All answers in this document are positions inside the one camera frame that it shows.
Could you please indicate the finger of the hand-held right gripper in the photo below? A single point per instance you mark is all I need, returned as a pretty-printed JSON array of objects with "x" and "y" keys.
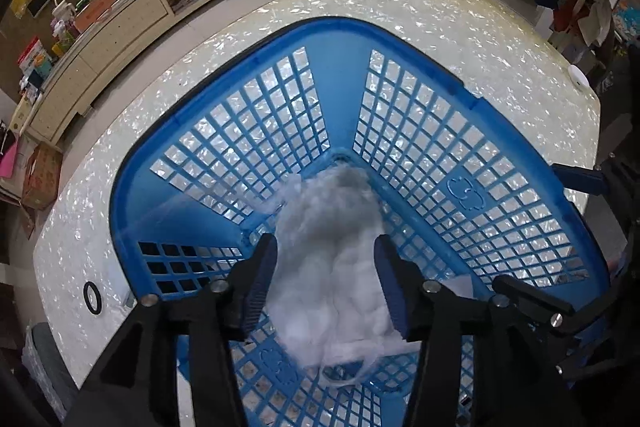
[
  {"x": 535, "y": 302},
  {"x": 575, "y": 179}
]

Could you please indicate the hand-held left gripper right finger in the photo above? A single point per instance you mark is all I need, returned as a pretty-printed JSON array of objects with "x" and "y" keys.
[{"x": 395, "y": 292}]

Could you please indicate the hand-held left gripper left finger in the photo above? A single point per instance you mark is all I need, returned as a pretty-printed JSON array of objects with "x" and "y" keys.
[{"x": 260, "y": 279}]

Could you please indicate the blue plastic laundry basket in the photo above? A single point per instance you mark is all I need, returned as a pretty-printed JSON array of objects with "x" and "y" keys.
[{"x": 465, "y": 194}]

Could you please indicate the white round device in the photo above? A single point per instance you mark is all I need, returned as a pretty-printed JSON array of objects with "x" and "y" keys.
[{"x": 578, "y": 77}]

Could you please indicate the printed cardboard box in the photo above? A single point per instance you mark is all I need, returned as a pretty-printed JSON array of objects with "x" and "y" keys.
[{"x": 42, "y": 177}]

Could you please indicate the beige flat box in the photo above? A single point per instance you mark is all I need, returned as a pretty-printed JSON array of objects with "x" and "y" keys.
[{"x": 22, "y": 117}]

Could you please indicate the cream low cabinet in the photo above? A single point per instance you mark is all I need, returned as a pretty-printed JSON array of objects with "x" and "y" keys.
[{"x": 130, "y": 14}]

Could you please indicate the orange box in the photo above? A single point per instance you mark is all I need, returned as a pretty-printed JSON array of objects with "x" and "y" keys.
[{"x": 97, "y": 9}]

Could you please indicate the red and white box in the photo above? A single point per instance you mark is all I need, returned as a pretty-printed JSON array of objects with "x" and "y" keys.
[{"x": 32, "y": 56}]

